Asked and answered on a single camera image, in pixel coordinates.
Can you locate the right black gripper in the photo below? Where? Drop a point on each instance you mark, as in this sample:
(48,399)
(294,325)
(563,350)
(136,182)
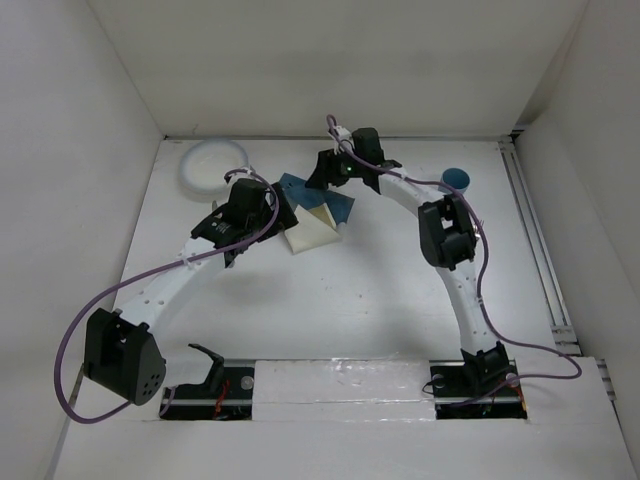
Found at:
(326,170)

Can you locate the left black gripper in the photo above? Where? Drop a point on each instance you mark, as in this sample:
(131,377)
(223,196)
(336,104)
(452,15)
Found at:
(285,221)

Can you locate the blue beige cloth placemat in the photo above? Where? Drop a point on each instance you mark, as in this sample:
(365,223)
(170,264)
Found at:
(321,214)

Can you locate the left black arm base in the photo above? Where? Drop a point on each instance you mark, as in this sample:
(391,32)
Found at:
(225,393)

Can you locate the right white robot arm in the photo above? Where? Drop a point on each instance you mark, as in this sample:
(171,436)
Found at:
(447,240)

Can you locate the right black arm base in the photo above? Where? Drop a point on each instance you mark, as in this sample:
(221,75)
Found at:
(455,398)

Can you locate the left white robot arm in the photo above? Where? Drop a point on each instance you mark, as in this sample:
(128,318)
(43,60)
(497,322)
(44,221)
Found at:
(121,352)

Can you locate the white blue-rimmed plate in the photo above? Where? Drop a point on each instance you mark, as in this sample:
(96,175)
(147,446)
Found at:
(202,168)

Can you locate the blue cup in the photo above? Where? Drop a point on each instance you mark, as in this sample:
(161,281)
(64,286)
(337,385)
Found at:
(456,178)

